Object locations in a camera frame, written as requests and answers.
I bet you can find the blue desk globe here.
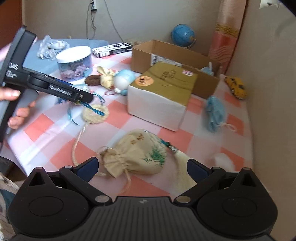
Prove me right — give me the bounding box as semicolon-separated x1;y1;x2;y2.
171;24;196;48

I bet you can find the cardboard box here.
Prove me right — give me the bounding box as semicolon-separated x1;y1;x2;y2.
130;40;220;99

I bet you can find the crumpled patterned cloth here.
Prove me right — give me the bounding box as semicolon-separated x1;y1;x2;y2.
37;35;70;60

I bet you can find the orange patterned curtain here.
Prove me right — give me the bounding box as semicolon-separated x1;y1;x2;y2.
209;0;247;74

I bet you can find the brown hair scrunchie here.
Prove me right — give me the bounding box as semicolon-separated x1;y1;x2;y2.
85;75;101;86

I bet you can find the cream woven ring with cord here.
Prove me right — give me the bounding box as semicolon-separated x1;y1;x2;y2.
71;104;110;167

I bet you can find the black white pen box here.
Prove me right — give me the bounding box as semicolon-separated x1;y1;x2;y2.
92;42;133;58

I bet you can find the cream drawstring pouch with tassel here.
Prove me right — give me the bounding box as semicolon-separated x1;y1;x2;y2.
98;128;197;194

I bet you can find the white power strip with cables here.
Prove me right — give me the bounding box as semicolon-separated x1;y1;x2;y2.
86;0;97;40

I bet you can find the blue embroidered sachet with tassel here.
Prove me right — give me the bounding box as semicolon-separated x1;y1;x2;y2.
55;84;109;126

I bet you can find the blue face mask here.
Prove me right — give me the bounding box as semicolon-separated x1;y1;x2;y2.
205;96;237;133
200;62;214;76

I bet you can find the gold tissue pack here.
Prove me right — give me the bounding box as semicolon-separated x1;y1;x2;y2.
127;62;198;131

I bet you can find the yellow toy car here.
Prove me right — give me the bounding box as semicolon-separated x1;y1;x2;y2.
224;76;247;100

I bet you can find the person's left hand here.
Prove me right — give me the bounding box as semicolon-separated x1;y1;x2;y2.
1;87;38;133

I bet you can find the blue white round toy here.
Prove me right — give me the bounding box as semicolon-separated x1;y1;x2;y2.
113;69;136;95

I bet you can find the checkered pink tablecloth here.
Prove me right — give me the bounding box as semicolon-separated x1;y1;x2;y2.
5;49;254;197

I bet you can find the clear jar white lid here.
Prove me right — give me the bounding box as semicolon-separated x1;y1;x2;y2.
56;46;93;81

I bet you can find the white knotted cloth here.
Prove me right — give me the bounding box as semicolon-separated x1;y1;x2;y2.
212;153;235;172

